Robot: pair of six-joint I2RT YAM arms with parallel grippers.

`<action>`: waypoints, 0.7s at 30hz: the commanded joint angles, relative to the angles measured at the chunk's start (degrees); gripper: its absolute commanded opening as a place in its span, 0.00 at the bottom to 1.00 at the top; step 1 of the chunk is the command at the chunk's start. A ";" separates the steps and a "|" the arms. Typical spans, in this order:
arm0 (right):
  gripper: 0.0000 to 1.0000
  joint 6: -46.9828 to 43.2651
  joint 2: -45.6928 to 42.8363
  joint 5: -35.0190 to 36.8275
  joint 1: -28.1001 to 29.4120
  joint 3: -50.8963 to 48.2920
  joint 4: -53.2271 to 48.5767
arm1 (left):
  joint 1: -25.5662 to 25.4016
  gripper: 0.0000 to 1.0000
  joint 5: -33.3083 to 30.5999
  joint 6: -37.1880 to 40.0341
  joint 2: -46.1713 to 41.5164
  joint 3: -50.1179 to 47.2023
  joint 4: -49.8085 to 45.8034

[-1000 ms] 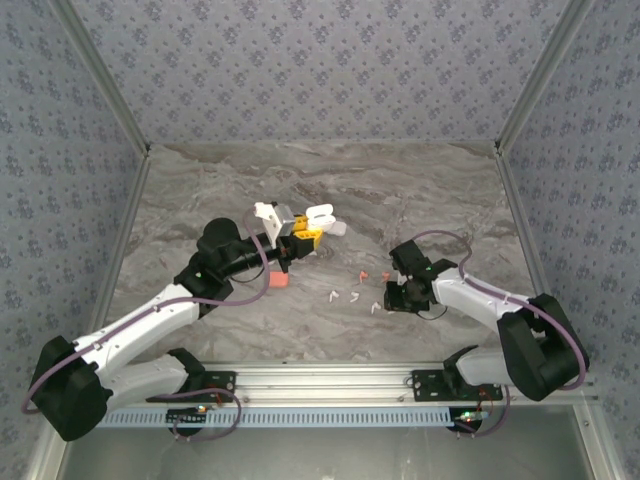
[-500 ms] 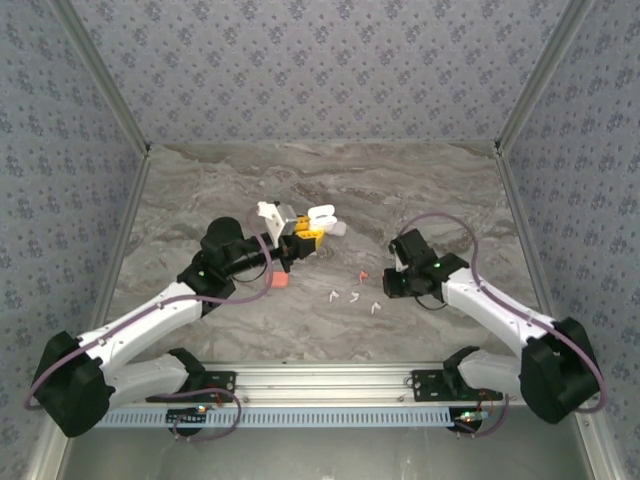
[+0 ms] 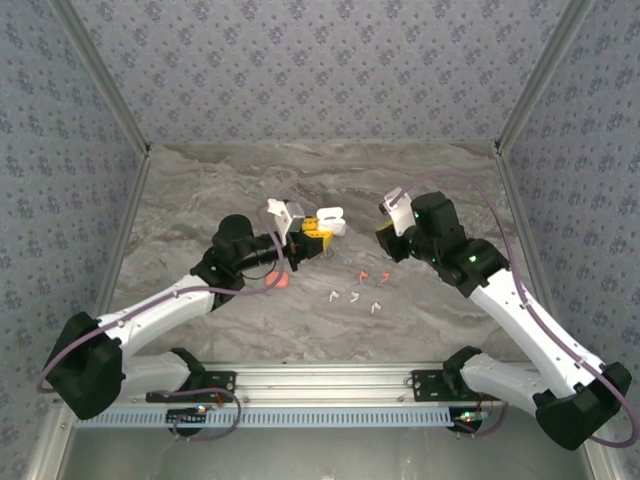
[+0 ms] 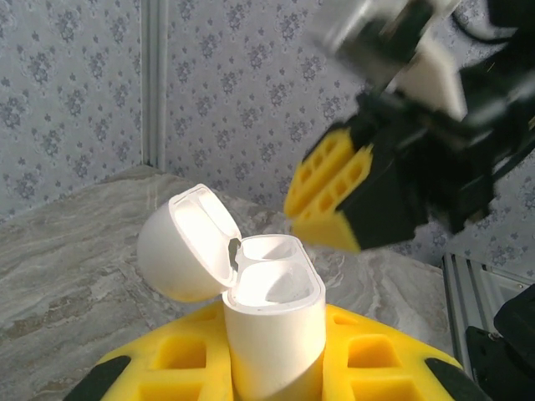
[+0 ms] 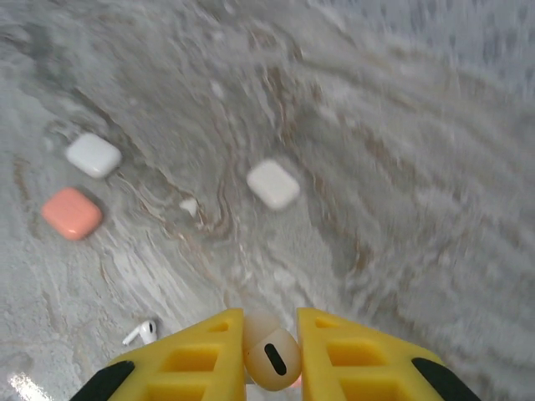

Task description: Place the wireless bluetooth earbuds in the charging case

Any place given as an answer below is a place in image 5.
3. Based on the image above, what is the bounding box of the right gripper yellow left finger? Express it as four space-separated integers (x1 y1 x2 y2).
77 307 246 401

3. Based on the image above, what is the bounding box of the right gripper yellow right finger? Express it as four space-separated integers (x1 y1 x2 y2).
296 307 482 401

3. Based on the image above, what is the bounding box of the white wireless earbud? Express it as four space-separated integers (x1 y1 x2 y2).
121 319 159 347
242 312 303 393
179 197 200 218

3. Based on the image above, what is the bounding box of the pink earbud charging case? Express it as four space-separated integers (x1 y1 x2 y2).
40 186 104 241

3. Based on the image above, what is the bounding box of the white earbud charging case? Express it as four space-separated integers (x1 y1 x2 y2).
245 160 302 211
65 132 123 180

